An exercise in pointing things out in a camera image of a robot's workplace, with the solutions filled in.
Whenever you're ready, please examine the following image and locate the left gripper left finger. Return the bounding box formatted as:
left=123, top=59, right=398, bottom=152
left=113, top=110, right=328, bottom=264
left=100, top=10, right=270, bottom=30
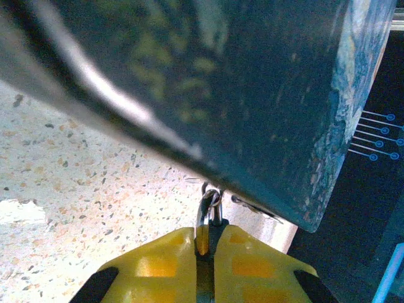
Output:
left=69, top=226, right=198, bottom=303

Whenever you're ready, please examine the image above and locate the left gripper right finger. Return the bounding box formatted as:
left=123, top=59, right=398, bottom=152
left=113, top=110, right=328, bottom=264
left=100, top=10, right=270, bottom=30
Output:
left=214, top=224, right=340, bottom=303

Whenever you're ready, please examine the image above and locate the starry night print tin box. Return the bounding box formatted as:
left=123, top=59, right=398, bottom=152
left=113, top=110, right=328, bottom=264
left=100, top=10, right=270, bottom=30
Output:
left=0, top=0, right=399, bottom=234

